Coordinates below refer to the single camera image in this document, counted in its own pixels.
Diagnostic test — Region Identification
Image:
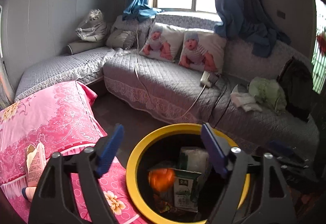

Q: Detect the small beige carton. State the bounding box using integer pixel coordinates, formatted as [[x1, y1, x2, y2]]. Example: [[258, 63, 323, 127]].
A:
[[26, 142, 46, 187]]

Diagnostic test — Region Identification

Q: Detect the orange mandarin fruit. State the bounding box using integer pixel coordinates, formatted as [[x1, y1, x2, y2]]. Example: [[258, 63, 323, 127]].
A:
[[148, 168, 175, 193]]

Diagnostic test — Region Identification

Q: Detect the white barcode medicine box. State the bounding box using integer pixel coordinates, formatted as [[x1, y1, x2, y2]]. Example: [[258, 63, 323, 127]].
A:
[[179, 147, 209, 173]]

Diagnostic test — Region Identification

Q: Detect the orange snack wrapper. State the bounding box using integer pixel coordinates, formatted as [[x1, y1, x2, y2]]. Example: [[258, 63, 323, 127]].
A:
[[153, 192, 178, 214]]

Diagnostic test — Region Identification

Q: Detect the yellow rim trash bin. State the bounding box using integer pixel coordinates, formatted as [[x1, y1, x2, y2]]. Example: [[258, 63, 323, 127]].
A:
[[125, 123, 251, 224]]

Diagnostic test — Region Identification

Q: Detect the pink tube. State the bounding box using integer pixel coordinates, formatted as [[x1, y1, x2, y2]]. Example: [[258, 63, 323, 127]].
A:
[[22, 186, 36, 202]]

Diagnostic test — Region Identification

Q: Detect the grey quilted corner sofa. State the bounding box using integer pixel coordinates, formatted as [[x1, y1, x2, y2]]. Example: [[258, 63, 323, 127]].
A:
[[14, 13, 320, 163]]

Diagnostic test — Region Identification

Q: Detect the light green cloth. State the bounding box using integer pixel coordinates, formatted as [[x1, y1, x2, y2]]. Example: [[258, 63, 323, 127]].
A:
[[249, 77, 287, 115]]

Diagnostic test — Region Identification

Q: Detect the white crumpled cloth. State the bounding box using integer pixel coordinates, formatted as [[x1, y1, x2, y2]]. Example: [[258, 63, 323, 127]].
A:
[[230, 84, 262, 112]]

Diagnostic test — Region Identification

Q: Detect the pink floral table cloth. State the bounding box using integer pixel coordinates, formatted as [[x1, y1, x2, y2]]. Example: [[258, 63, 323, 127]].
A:
[[1, 81, 148, 223]]

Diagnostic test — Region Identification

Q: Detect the black bag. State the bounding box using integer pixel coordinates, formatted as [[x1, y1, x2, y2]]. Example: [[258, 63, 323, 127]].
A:
[[277, 57, 313, 123]]

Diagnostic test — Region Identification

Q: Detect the white power adapter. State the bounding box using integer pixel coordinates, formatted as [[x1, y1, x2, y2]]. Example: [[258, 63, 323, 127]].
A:
[[200, 71, 220, 88]]

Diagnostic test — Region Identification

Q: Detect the striped grey hanging sheet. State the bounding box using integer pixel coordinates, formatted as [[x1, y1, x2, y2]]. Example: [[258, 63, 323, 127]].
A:
[[0, 21, 15, 110]]

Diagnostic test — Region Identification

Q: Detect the right baby print pillow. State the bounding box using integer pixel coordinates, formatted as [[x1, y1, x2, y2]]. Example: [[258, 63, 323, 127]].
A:
[[178, 29, 227, 73]]

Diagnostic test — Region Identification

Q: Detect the baby print pillow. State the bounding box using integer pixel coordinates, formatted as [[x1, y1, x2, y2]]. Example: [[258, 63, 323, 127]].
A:
[[139, 22, 186, 63], [178, 29, 227, 73]]

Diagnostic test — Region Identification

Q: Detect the dark blue right curtain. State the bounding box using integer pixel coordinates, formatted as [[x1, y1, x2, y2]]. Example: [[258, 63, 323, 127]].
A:
[[214, 0, 291, 58]]

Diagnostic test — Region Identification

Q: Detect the grey bolster pillow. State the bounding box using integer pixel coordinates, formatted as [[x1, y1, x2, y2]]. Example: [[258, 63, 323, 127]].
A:
[[67, 41, 105, 55]]

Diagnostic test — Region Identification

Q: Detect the left baby print pillow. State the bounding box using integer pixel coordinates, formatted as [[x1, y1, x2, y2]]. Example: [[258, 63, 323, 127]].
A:
[[139, 22, 186, 63]]

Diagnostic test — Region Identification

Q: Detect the silver plastic bag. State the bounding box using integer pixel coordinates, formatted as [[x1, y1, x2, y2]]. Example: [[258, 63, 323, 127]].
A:
[[75, 9, 108, 42]]

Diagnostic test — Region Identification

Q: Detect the white cable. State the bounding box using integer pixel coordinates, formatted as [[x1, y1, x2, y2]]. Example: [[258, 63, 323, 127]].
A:
[[133, 22, 207, 118]]

